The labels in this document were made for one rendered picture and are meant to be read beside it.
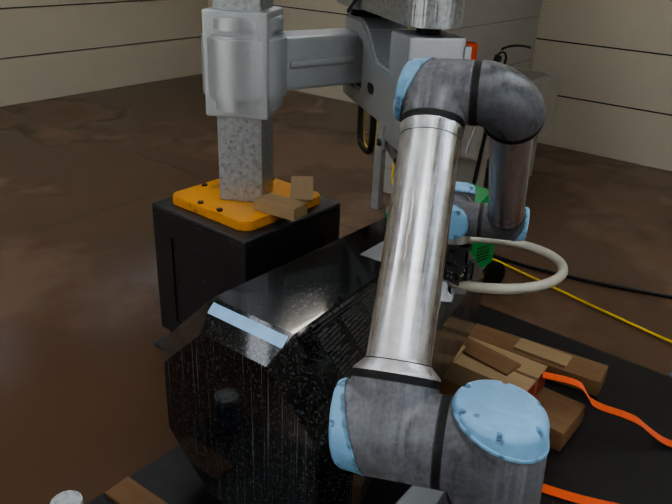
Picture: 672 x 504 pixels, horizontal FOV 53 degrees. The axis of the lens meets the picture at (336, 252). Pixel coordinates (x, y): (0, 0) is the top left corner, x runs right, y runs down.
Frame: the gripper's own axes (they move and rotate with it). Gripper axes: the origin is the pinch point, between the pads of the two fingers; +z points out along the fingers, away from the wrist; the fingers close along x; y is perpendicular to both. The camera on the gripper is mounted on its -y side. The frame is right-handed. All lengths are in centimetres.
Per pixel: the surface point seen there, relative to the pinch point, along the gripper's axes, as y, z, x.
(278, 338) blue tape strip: -26.4, 7.1, -41.7
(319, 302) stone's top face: -31.1, 4.9, -21.0
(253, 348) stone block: -32, 11, -47
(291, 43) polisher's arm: -111, -61, 39
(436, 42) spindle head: -46, -66, 50
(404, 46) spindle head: -55, -64, 43
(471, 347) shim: -34, 63, 74
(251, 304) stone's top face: -44, 4, -38
